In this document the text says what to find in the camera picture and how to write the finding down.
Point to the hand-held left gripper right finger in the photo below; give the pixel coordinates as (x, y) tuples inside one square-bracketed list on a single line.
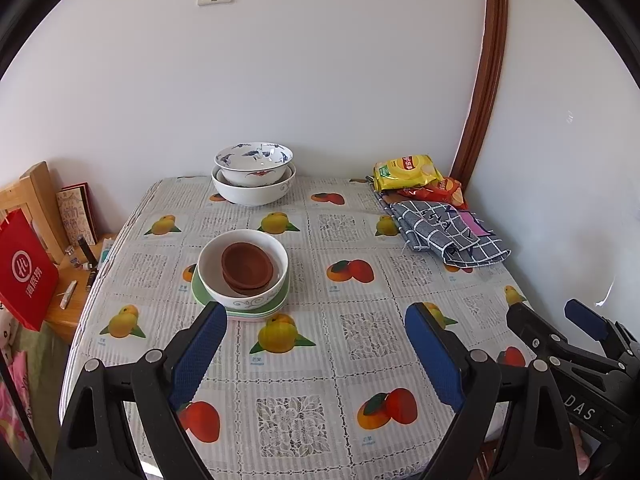
[(435, 355)]

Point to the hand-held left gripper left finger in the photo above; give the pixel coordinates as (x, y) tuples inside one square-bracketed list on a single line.
[(200, 355)]

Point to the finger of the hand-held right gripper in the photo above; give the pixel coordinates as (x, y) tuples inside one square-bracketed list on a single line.
[(585, 317), (530, 330)]

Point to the pink plate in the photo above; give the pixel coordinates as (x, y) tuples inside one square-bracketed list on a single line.
[(250, 317)]

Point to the light green plate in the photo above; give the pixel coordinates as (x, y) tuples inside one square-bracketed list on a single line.
[(197, 292)]

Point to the white bowl with grey scrollwork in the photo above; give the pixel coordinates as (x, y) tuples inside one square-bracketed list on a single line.
[(250, 301)]

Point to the small brown clay dish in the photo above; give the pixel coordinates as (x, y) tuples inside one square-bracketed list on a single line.
[(247, 262), (247, 289)]

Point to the fruit printed tablecloth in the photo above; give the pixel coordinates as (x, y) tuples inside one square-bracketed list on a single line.
[(310, 360)]

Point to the grey checked cloth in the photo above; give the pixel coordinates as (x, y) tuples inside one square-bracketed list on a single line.
[(440, 232)]

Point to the wooden side table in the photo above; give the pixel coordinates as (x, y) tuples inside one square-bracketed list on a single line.
[(65, 320)]

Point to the small white tube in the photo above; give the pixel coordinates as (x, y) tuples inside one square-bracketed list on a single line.
[(68, 294)]

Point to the red chip bag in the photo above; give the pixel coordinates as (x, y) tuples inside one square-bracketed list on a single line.
[(445, 192)]

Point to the large white bowl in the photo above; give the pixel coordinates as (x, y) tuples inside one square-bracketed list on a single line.
[(252, 195)]

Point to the patterned book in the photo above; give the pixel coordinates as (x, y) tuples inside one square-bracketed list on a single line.
[(77, 215)]

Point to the yellow chip bag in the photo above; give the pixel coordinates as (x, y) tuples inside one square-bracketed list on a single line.
[(407, 170)]

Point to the blue patterned porcelain bowl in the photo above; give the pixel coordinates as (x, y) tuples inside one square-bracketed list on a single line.
[(252, 175)]

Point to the pink printed cloth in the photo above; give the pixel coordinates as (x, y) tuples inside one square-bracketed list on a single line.
[(12, 385)]

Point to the red paper bag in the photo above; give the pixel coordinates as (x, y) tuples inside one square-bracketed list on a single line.
[(25, 270)]

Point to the brown wooden door frame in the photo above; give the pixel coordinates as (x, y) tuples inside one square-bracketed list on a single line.
[(485, 85)]

